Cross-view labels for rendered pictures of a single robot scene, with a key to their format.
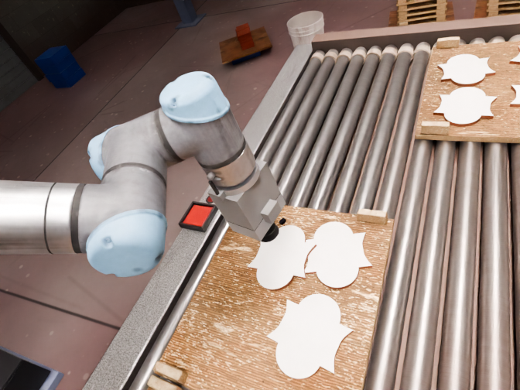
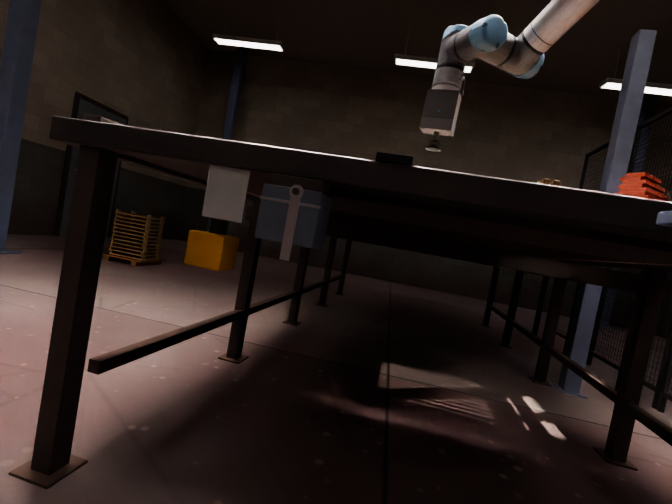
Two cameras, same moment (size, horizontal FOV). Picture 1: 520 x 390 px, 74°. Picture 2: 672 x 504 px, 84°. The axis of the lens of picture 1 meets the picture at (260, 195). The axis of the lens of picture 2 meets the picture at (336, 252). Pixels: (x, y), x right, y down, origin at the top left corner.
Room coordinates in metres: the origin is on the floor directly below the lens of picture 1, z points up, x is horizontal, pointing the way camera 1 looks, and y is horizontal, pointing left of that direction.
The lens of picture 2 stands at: (1.09, 0.83, 0.74)
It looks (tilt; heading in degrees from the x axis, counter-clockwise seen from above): 2 degrees down; 242
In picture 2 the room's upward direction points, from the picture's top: 10 degrees clockwise
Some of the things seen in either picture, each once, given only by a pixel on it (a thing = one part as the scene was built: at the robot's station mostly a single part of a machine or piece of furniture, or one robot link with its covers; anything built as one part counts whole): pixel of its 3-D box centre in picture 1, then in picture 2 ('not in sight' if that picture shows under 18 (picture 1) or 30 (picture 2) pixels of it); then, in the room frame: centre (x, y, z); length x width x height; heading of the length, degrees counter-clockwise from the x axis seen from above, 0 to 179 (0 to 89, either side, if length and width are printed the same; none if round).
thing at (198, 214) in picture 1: (198, 216); not in sight; (0.62, 0.16, 0.92); 0.06 x 0.06 x 0.01; 50
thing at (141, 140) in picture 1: (137, 156); (485, 41); (0.40, 0.13, 1.28); 0.11 x 0.11 x 0.08; 83
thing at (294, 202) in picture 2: not in sight; (293, 219); (0.78, 0.04, 0.77); 0.14 x 0.11 x 0.18; 140
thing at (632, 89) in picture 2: not in sight; (605, 216); (-1.61, -0.55, 1.20); 0.17 x 0.17 x 2.40; 50
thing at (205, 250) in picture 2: not in sight; (218, 217); (0.92, -0.07, 0.74); 0.09 x 0.08 x 0.24; 140
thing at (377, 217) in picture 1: (371, 216); not in sight; (0.40, -0.19, 0.95); 0.06 x 0.02 x 0.03; 51
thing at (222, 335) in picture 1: (281, 293); not in sight; (0.33, 0.04, 0.93); 0.41 x 0.35 x 0.02; 141
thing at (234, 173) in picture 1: (227, 163); (448, 81); (0.41, 0.03, 1.21); 0.08 x 0.08 x 0.05
